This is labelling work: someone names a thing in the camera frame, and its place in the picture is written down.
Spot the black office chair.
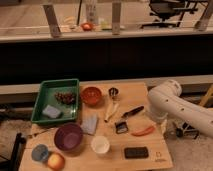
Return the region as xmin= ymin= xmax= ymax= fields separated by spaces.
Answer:
xmin=141 ymin=0 xmax=208 ymax=29

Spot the black rectangular block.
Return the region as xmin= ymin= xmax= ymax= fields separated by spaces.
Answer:
xmin=124 ymin=147 xmax=149 ymax=159

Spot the red bowl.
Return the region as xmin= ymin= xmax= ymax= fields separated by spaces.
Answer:
xmin=80 ymin=87 xmax=102 ymax=106

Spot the black chair at left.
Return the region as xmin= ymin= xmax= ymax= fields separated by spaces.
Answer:
xmin=0 ymin=133 xmax=26 ymax=171

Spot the green plastic tray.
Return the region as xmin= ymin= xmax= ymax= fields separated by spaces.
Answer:
xmin=31 ymin=78 xmax=79 ymax=126

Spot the purple bowl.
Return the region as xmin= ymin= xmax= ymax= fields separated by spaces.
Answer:
xmin=54 ymin=123 xmax=83 ymax=151

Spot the blue sponge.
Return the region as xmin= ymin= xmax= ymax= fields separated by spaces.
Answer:
xmin=42 ymin=105 xmax=61 ymax=119

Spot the black handled knife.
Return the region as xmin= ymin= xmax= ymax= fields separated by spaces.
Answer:
xmin=121 ymin=106 xmax=144 ymax=119

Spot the blue round lid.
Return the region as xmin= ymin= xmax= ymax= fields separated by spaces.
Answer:
xmin=31 ymin=144 xmax=49 ymax=163

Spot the small metal cup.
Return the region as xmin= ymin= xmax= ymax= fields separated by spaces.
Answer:
xmin=108 ymin=87 xmax=119 ymax=100

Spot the red yellow apple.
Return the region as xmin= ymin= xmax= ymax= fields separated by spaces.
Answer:
xmin=47 ymin=153 xmax=65 ymax=171

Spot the white cup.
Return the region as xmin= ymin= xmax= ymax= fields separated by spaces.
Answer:
xmin=91 ymin=136 xmax=110 ymax=155

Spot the grey folded cloth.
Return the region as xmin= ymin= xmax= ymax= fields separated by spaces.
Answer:
xmin=81 ymin=115 xmax=98 ymax=135

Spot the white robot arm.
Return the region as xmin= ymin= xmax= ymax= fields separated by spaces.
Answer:
xmin=147 ymin=80 xmax=213 ymax=138

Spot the red object on shelf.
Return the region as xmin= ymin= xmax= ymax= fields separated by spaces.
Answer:
xmin=81 ymin=22 xmax=94 ymax=31

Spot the dark grape bunch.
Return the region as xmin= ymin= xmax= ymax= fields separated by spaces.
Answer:
xmin=55 ymin=92 xmax=75 ymax=105

